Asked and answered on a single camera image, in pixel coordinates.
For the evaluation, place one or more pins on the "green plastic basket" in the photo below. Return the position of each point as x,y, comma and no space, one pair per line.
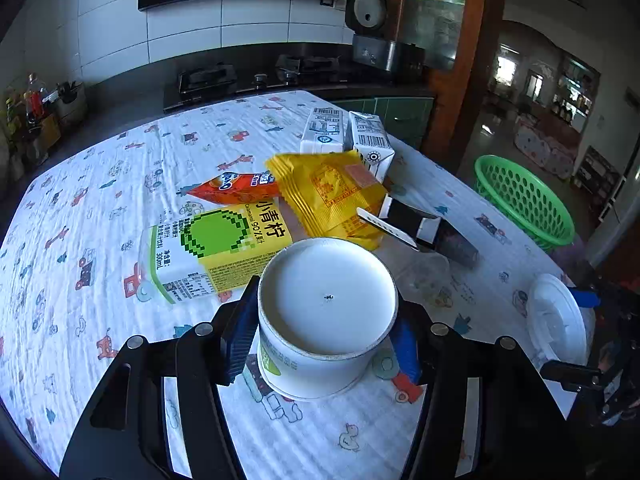
525,200

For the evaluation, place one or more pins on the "metal pot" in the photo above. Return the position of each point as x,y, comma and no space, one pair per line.
70,105

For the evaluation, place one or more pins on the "grey rice cooker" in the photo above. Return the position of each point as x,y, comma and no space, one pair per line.
372,50

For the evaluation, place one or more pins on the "printed tablecloth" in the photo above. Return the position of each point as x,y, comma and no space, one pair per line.
100,210

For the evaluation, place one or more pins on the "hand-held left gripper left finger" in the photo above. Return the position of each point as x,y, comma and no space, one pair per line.
240,332

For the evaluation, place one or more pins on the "yellow green juice carton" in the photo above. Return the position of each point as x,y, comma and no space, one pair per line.
225,240

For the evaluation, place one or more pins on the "dotted playpen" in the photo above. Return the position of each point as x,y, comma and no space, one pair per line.
540,147

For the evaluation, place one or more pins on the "black gas stove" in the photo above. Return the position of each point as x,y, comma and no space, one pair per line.
210,82

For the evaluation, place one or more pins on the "wooden glass cabinet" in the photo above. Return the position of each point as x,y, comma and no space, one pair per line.
480,60

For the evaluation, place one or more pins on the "orange snack packet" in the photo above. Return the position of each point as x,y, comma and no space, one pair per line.
235,186

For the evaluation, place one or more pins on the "clear plastic bottle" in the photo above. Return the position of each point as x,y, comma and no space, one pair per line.
457,250

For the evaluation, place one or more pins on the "yellow snack packet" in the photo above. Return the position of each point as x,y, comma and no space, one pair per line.
325,195

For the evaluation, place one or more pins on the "white paper cup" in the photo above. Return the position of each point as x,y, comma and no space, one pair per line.
325,310

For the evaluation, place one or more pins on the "black white small box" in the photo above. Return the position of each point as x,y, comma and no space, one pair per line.
407,217

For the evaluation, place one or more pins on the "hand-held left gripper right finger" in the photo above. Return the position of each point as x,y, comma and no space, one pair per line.
406,352

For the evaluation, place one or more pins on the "white plastic lid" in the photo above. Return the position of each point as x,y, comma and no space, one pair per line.
555,320

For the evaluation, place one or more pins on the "low storage shelf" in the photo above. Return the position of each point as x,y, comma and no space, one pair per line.
600,180

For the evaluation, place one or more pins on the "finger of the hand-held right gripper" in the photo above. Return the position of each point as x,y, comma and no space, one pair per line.
586,296
570,374

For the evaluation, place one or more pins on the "white milk carton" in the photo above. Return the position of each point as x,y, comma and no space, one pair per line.
322,130
367,140

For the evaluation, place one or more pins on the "glass display cabinet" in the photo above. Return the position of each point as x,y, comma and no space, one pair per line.
575,95

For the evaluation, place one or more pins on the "green kitchen cabinets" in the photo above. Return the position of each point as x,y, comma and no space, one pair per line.
400,115

